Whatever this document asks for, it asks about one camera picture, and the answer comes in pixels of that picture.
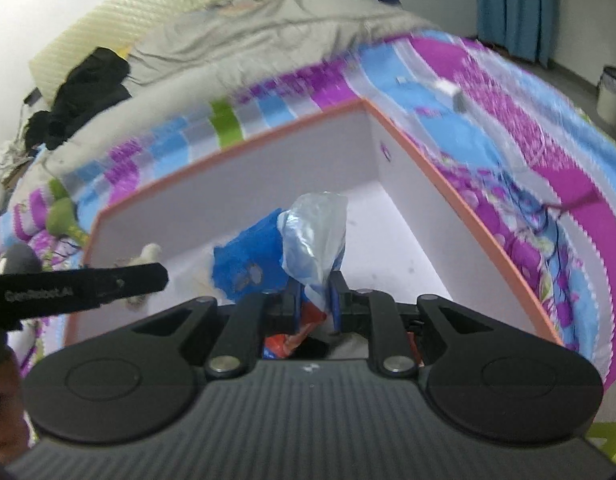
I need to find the grey trash bin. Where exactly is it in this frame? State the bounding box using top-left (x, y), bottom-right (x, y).
top-left (595, 66), bottom-right (616, 126)

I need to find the thin dark cable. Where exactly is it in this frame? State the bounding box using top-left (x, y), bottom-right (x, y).
top-left (498, 160), bottom-right (606, 261)

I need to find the blue packet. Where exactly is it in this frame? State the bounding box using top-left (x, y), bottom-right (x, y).
top-left (213, 207), bottom-right (289, 301)

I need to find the cream quilted headboard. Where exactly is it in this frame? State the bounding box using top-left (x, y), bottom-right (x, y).
top-left (28, 0), bottom-right (299, 111)

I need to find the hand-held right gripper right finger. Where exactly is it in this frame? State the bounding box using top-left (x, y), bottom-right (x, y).
top-left (329, 270), bottom-right (494, 378)

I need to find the white charger plug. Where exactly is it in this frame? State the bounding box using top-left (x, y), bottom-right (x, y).
top-left (435, 77), bottom-right (469, 112)

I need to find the grey duvet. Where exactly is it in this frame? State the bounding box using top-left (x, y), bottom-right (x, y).
top-left (45, 0), bottom-right (439, 181)

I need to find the blue curtain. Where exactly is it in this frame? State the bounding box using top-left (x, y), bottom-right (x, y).
top-left (475, 0), bottom-right (566, 68)

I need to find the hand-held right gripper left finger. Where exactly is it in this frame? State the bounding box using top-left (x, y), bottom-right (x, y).
top-left (132, 277), bottom-right (303, 381)

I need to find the black clothes pile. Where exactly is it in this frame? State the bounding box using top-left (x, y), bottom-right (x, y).
top-left (25, 47), bottom-right (133, 151)

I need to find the striped floral bedsheet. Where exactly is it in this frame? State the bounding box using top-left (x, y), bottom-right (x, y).
top-left (0, 27), bottom-right (616, 396)

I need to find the person's left hand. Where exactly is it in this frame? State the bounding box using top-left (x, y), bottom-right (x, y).
top-left (0, 347), bottom-right (28, 461)

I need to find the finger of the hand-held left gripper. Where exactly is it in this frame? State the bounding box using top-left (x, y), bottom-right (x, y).
top-left (100, 262), bottom-right (169, 297)

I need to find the clear plastic bag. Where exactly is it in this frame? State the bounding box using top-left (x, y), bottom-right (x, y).
top-left (277, 191), bottom-right (349, 311)

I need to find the green plastic object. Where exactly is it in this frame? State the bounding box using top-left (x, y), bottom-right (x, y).
top-left (585, 420), bottom-right (616, 466)

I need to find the grey penguin plush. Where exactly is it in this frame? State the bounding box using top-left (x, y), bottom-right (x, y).
top-left (0, 242), bottom-right (41, 276)

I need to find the red foil packet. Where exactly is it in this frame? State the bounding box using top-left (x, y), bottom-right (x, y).
top-left (262, 307), bottom-right (316, 361)

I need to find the white crumpled cloth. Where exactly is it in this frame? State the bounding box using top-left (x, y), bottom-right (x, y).
top-left (0, 140), bottom-right (36, 183)

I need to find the pink cardboard box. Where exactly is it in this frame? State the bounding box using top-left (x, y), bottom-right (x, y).
top-left (62, 97), bottom-right (564, 351)

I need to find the green plush hammer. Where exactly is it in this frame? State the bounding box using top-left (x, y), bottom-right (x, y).
top-left (45, 180), bottom-right (91, 248)

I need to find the beige round pad packet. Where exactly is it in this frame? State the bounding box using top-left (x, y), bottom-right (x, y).
top-left (115, 242), bottom-right (163, 308)

